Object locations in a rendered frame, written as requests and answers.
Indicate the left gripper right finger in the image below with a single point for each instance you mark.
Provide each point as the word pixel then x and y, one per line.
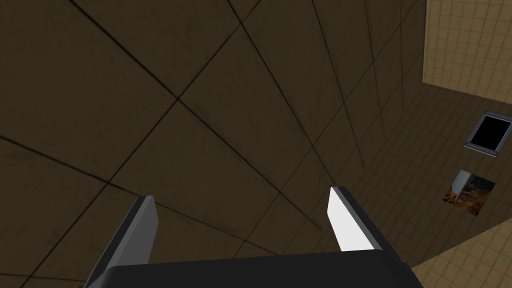
pixel 352 228

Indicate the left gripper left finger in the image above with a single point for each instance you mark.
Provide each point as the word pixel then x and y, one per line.
pixel 136 236

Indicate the grey framed dark window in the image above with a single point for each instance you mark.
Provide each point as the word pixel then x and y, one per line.
pixel 490 134

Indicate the brown wall picture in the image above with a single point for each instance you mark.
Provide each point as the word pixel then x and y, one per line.
pixel 468 192

